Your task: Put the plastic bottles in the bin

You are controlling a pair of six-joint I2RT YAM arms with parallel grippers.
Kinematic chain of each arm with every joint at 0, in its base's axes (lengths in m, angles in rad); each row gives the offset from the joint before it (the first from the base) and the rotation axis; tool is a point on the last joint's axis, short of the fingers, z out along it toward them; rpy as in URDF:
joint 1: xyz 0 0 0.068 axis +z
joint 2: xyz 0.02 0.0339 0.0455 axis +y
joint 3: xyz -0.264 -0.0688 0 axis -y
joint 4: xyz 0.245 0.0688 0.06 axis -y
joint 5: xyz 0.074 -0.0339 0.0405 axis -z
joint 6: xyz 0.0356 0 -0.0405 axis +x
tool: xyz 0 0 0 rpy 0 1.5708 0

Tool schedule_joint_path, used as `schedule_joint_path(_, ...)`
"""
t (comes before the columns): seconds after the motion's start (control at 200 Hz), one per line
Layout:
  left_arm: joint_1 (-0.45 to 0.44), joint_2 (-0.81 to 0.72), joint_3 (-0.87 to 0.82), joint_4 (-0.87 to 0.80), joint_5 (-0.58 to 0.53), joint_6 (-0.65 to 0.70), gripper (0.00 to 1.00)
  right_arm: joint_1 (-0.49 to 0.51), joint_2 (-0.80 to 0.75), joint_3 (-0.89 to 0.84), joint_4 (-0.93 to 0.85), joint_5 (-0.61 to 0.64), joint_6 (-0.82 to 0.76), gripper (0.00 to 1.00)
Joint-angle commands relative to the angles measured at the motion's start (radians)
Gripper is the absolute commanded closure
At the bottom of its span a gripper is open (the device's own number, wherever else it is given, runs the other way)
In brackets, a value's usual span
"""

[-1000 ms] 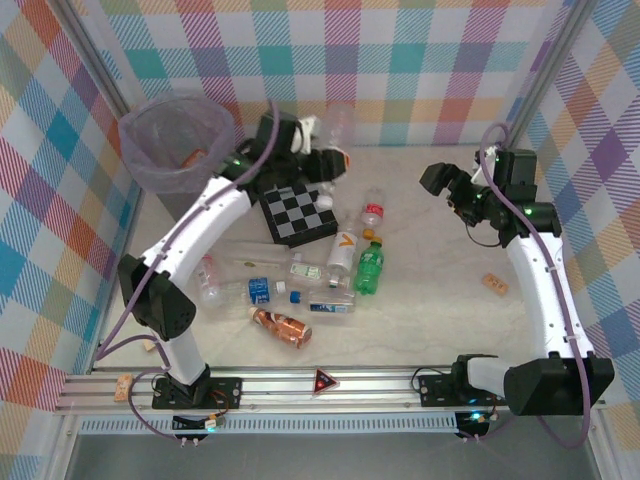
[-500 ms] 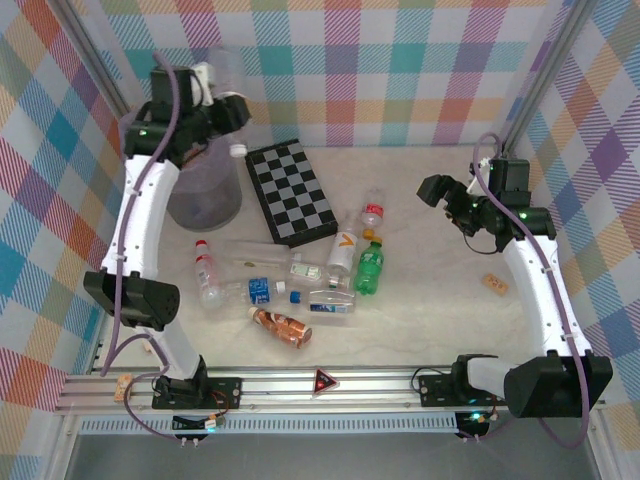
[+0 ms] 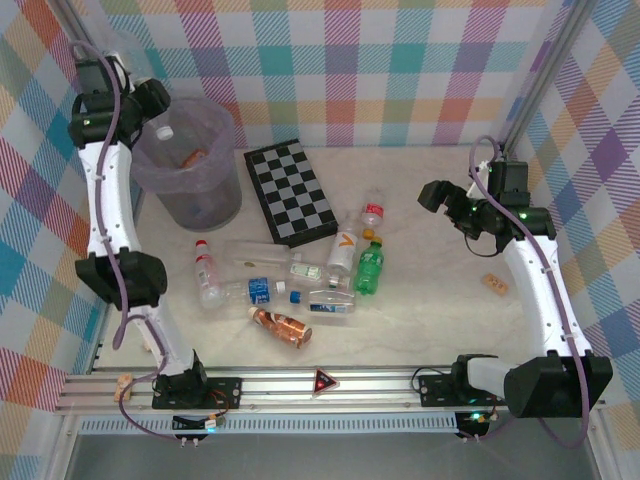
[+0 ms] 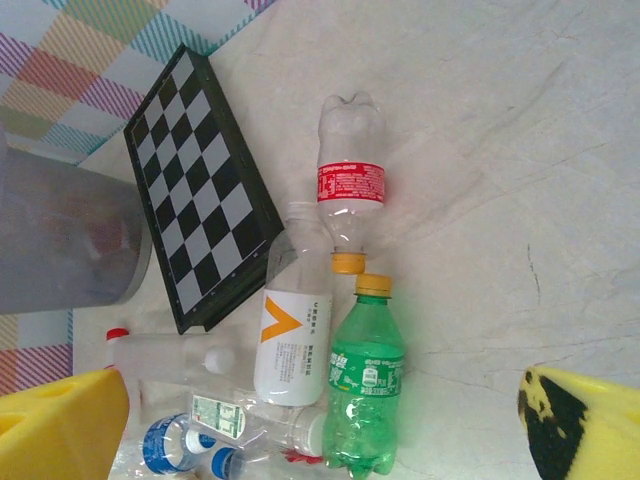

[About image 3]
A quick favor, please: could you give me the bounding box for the clear bottle red label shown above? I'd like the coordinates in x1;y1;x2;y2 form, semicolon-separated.
359;186;389;238

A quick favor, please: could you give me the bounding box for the green soda bottle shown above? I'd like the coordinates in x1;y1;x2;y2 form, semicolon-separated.
352;234;387;297

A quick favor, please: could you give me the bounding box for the white bottle orange mark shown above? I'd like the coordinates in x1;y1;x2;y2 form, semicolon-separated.
326;211;362;275

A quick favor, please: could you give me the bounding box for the clear bottle green label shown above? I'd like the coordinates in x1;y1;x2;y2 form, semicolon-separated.
287;259;352;292

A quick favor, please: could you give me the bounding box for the clear bottle blue cap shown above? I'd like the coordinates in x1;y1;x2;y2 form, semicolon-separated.
288;287;358;317

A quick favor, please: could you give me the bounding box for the large clear plastic bottle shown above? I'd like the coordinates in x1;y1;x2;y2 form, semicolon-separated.
223;239;296;272

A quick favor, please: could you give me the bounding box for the clear bottle red cap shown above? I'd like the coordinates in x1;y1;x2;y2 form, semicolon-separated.
193;238;225;310

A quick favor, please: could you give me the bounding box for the copper brown plastic bottle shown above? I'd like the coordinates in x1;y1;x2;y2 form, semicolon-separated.
247;305;314;350

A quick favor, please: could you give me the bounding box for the clear bottle blue label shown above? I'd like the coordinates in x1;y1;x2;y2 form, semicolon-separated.
218;276;290;307

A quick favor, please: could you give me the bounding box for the purple plastic bin liner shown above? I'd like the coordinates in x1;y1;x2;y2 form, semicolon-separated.
130;97;236;196

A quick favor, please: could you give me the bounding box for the grey waste bin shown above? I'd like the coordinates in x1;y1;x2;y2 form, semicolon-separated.
130;97;245;232

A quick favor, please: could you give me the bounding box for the small wooden block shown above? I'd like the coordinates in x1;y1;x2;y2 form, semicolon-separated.
481;272;510;296
114;374;135;404

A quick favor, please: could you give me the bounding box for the black grey chessboard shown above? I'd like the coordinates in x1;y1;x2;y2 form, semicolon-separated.
243;138;339;250

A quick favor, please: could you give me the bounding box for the small black circuit board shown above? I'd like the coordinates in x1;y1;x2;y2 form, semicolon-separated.
172;413;224;434
457;410;494;439

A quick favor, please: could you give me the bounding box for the red triangle warning light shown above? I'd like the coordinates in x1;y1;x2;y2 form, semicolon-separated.
311;366;341;399

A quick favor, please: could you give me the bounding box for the thin black cable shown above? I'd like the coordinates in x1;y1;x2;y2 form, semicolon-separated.
464;227;504;257

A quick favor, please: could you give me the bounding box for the aluminium frame post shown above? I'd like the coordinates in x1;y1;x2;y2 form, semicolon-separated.
498;0;601;154
58;0;121;61

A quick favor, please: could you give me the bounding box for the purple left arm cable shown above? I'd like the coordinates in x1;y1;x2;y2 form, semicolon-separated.
69;40;221;442

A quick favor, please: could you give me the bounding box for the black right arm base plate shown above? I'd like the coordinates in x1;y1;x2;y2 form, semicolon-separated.
416;373;506;409

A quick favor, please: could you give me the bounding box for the aluminium mounting rail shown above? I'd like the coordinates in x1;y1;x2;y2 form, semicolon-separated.
53;366;607;416

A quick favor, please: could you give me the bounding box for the white slotted cable duct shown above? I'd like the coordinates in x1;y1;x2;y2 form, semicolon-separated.
78;412;460;437

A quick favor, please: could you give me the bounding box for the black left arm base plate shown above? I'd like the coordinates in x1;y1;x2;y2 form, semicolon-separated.
151;375;245;412

